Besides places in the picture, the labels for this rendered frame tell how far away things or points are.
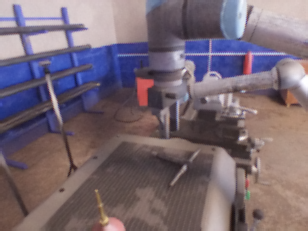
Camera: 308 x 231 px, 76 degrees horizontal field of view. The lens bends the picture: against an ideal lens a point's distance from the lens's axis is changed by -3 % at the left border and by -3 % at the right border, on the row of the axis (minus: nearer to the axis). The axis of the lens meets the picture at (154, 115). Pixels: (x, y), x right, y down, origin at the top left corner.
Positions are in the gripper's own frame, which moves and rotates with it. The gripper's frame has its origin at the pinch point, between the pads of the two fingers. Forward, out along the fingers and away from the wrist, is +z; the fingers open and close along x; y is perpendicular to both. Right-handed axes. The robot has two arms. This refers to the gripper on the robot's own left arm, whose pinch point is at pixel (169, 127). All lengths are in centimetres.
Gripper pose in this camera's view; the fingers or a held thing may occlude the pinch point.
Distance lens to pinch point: 59.5
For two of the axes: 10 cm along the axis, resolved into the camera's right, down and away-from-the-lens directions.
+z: 0.6, 9.1, 4.1
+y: 8.2, 1.8, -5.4
